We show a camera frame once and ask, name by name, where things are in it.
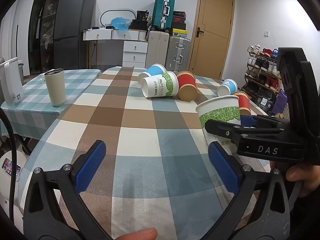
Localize black cable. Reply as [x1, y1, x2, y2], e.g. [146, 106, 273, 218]
[0, 109, 19, 224]

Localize white kettle appliance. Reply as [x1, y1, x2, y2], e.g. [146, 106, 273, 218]
[1, 57, 24, 106]

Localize person's left hand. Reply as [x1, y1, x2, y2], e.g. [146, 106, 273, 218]
[116, 228, 158, 240]

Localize silver hard suitcase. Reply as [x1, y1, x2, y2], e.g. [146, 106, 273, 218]
[165, 36, 191, 73]

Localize blue plastic bag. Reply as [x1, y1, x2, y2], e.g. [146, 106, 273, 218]
[111, 17, 132, 32]

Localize blue paper cup right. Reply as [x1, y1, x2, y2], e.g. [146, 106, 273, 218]
[217, 79, 238, 96]

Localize wooden shoe rack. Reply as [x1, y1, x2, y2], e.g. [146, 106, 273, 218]
[241, 44, 288, 113]

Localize person's right hand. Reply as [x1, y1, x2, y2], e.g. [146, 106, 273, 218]
[286, 164, 320, 201]

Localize teal checkered tablecloth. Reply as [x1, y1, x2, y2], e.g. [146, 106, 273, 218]
[1, 69, 101, 140]

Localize smartphone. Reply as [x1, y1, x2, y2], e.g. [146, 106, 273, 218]
[1, 157, 21, 181]

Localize wooden door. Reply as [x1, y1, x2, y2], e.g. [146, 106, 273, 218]
[188, 0, 235, 79]

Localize beige insulated tumbler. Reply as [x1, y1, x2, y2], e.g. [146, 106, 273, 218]
[44, 69, 66, 107]

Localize purple shopping bag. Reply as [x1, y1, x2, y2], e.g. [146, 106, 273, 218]
[271, 88, 287, 114]

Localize white drawer desk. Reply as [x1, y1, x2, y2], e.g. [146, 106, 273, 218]
[83, 28, 148, 68]

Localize teal hard suitcase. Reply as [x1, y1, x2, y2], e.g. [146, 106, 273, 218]
[151, 0, 175, 33]

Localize black glass cabinet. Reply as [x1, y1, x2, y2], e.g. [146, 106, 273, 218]
[28, 0, 59, 75]

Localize stacked shoe boxes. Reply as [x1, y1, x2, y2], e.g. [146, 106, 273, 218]
[171, 11, 188, 37]

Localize white green-leaf paper cup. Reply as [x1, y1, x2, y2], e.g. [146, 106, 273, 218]
[141, 72, 179, 98]
[195, 95, 240, 146]

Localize black bag on desk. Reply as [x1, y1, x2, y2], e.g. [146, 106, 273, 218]
[129, 10, 149, 30]

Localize blue paper cup far left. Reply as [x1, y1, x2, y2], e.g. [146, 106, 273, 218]
[138, 63, 167, 86]

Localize beige hard suitcase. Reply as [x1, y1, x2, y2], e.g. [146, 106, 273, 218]
[145, 31, 170, 68]

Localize red paper cup centre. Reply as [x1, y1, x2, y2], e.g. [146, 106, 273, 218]
[176, 71, 197, 102]

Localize dark grey refrigerator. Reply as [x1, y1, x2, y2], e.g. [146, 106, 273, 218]
[53, 0, 95, 70]

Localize checkered brown blue tablecloth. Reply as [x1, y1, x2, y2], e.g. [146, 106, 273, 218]
[17, 65, 281, 240]

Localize blue paper cup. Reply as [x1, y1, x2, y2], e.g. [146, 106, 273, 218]
[217, 79, 238, 96]
[138, 63, 167, 86]

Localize red paper cup right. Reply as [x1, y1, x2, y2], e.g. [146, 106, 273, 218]
[232, 91, 251, 116]

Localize red paper cup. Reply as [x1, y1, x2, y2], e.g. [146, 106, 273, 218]
[232, 91, 251, 116]
[176, 71, 197, 102]

